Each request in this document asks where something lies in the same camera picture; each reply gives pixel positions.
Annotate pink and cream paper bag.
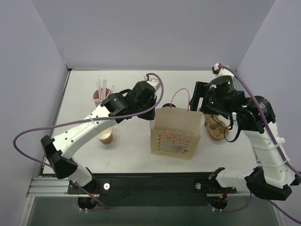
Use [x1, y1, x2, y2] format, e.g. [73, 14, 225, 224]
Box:
[150, 103, 205, 160]

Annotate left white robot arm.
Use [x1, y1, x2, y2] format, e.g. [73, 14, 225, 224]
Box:
[41, 79, 161, 194]

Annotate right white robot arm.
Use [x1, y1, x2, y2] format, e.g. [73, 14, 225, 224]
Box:
[190, 75, 301, 201]

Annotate stack of black lids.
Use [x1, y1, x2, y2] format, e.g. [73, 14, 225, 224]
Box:
[162, 103, 176, 108]

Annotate brown pulp cup carrier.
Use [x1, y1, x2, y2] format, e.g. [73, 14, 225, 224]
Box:
[203, 113, 229, 140]

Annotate white wrapped straws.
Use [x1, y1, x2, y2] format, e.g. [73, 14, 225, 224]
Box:
[96, 78, 115, 102]

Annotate pink straw holder cup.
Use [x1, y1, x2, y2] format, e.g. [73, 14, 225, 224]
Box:
[93, 88, 110, 107]

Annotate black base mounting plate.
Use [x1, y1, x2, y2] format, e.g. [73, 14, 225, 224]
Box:
[67, 172, 236, 210]

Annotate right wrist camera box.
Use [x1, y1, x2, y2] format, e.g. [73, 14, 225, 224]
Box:
[212, 63, 222, 76]

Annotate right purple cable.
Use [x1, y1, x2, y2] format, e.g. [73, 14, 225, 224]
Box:
[217, 65, 301, 223]

